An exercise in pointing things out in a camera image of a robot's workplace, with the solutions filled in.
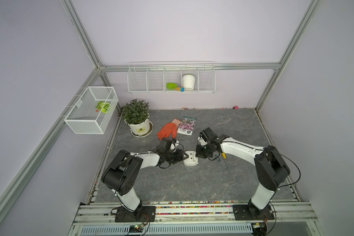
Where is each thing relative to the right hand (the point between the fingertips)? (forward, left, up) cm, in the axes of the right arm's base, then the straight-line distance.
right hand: (195, 154), depth 89 cm
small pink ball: (+47, -39, -7) cm, 61 cm away
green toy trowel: (+41, +15, +20) cm, 48 cm away
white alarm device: (-3, +2, -2) cm, 4 cm away
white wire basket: (+17, +60, +20) cm, 65 cm away
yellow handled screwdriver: (+1, -19, -4) cm, 20 cm away
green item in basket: (+17, +51, +24) cm, 59 cm away
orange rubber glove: (+24, +17, -6) cm, 30 cm away
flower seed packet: (+26, +4, -5) cm, 27 cm away
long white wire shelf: (+41, -1, +27) cm, 49 cm away
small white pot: (+37, +4, +27) cm, 46 cm away
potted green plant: (+21, +37, +12) cm, 45 cm away
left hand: (-2, +5, -1) cm, 6 cm away
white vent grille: (-37, +26, -6) cm, 46 cm away
